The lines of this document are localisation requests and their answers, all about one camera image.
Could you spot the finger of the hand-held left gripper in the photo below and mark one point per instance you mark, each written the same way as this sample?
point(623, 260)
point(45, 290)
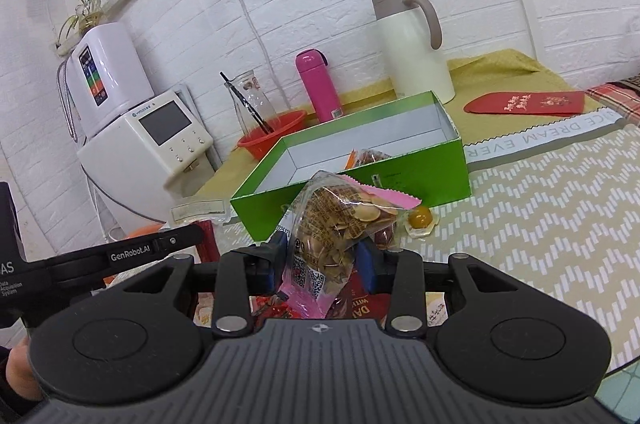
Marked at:
point(130, 250)

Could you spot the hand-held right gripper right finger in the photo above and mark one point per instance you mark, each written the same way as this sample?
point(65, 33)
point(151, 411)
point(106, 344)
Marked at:
point(367, 266)

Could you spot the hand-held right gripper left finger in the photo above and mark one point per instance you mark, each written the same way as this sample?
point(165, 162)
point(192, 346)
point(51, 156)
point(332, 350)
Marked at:
point(278, 256)

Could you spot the clear seed snack packet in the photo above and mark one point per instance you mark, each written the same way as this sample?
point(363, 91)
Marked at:
point(330, 224)

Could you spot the green cardboard box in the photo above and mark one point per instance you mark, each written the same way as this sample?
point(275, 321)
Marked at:
point(440, 174)

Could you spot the person's left hand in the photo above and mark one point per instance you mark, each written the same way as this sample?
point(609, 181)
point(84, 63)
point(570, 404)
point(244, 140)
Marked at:
point(20, 369)

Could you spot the brown wrapped date snack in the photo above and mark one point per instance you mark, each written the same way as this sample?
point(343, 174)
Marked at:
point(385, 236)

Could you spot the yellow wrapped candy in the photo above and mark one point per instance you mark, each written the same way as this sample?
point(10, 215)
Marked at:
point(419, 219)

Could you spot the red tube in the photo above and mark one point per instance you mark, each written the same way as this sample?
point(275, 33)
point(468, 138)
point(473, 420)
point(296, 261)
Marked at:
point(207, 244)

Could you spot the clear flat packet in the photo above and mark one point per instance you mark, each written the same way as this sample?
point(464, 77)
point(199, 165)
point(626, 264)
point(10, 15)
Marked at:
point(197, 210)

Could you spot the white dispenser with screen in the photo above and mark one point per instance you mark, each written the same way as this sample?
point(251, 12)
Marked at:
point(125, 163)

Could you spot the orange snack packet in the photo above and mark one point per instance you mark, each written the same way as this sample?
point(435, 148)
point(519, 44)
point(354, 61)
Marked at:
point(367, 157)

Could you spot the red plastic basket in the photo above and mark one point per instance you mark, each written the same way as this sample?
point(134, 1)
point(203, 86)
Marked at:
point(285, 123)

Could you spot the glass carafe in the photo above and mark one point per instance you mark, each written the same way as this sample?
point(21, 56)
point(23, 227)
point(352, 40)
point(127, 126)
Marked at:
point(250, 103)

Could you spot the white water purifier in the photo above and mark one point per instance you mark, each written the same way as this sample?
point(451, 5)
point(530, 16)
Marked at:
point(120, 73)

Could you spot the pink thermos bottle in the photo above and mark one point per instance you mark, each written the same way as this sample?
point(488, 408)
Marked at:
point(320, 83)

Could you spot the white thermal carafe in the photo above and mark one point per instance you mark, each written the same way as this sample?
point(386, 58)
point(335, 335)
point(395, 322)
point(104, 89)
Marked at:
point(415, 48)

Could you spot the red envelope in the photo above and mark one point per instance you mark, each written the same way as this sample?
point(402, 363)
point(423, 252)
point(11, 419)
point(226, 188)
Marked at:
point(525, 102)

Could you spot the yellow-green tablecloth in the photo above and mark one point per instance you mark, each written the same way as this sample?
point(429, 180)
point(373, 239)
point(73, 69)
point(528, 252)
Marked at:
point(500, 68)

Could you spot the potted plant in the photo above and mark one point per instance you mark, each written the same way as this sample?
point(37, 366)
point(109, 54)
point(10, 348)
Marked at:
point(92, 3)

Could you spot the plaid cloth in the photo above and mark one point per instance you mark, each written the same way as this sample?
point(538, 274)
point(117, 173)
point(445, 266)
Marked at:
point(620, 96)

